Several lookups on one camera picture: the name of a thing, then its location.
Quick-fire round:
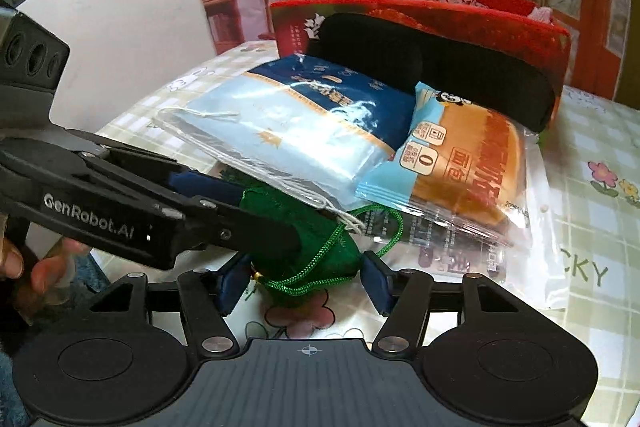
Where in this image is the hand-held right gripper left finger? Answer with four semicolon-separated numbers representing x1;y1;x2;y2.
89;253;252;355

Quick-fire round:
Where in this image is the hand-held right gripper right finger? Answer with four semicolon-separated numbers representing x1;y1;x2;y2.
360;251;518;354

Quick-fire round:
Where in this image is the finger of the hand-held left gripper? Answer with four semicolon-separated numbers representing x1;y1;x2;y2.
80;146;247;209
177;199;307;258

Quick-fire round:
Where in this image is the green drawstring pouch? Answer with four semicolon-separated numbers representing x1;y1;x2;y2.
239;184;404;309

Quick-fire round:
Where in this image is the blue face mask packet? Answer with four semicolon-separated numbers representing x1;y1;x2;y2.
152;53;419;229

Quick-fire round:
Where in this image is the bread packet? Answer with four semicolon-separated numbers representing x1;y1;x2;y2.
354;81;542;249

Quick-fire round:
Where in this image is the clear bag with black cloth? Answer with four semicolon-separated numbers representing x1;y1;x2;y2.
210;127;569;309

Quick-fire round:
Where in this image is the black foam pad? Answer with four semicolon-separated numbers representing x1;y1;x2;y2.
305;13;559;134

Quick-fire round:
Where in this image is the red strawberry cardboard box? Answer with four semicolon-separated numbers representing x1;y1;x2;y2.
270;0;572;94

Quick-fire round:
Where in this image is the person's left hand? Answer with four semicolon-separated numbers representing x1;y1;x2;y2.
0;237;93;314

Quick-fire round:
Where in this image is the green checked tablecloth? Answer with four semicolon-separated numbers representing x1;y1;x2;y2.
95;39;640;427

